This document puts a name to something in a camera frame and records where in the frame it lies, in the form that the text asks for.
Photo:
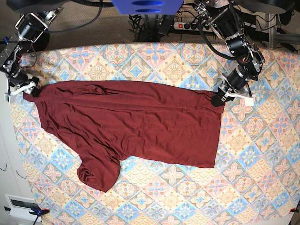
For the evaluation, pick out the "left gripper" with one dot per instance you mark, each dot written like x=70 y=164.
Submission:
x=226 y=92

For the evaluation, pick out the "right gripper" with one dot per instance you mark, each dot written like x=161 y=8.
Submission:
x=16 y=86

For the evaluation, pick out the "blue handled clamp lower left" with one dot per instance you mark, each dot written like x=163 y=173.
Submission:
x=35 y=212

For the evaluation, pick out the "white wall socket box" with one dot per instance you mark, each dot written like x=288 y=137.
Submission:
x=21 y=207

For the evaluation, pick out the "patterned colourful tablecloth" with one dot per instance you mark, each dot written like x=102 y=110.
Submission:
x=257 y=168

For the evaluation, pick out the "white power strip red switch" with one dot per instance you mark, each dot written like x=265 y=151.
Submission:
x=185 y=26

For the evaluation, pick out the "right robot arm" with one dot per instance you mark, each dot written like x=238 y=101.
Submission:
x=30 y=27

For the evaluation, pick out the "dark red t-shirt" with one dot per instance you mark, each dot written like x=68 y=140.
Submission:
x=106 y=122

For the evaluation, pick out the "clamp upper left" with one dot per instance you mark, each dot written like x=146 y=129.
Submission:
x=4 y=41

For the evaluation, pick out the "blue plastic mount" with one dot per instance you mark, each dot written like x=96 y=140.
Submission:
x=147 y=7

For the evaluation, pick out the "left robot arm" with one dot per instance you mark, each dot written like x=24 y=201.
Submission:
x=227 y=25

